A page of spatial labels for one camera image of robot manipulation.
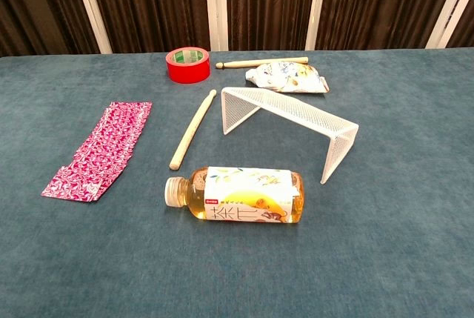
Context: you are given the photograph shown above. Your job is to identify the wooden drumstick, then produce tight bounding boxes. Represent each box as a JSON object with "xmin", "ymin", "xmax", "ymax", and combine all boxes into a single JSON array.
[
  {"xmin": 169, "ymin": 89, "xmax": 218, "ymax": 171},
  {"xmin": 215, "ymin": 56, "xmax": 310, "ymax": 70}
]

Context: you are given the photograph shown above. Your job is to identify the tea bottle with white label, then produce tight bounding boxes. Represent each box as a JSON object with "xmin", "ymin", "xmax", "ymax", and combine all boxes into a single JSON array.
[{"xmin": 164, "ymin": 165, "xmax": 306, "ymax": 225}]

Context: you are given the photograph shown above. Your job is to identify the white mesh desk shelf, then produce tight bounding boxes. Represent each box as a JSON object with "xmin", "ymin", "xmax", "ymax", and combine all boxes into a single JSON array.
[{"xmin": 220, "ymin": 86, "xmax": 360, "ymax": 185}]

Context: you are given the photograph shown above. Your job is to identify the white printed snack bag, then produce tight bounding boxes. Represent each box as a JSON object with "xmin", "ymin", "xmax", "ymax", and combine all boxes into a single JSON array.
[{"xmin": 244, "ymin": 62, "xmax": 330, "ymax": 94}]

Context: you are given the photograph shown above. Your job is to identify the red tape roll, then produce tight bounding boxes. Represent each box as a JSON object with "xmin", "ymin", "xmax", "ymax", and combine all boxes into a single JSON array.
[{"xmin": 165, "ymin": 47, "xmax": 212, "ymax": 85}]

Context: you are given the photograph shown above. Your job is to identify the dark brown curtain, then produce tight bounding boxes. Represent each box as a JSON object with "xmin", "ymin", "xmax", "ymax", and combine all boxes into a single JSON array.
[{"xmin": 0, "ymin": 0, "xmax": 474, "ymax": 58}]

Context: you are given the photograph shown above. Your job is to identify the white frame post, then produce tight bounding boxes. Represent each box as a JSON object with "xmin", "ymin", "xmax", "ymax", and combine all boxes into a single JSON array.
[
  {"xmin": 204, "ymin": 0, "xmax": 219, "ymax": 52},
  {"xmin": 217, "ymin": 0, "xmax": 230, "ymax": 52},
  {"xmin": 424, "ymin": 0, "xmax": 474, "ymax": 50},
  {"xmin": 304, "ymin": 0, "xmax": 330, "ymax": 51},
  {"xmin": 69, "ymin": 0, "xmax": 113, "ymax": 55}
]

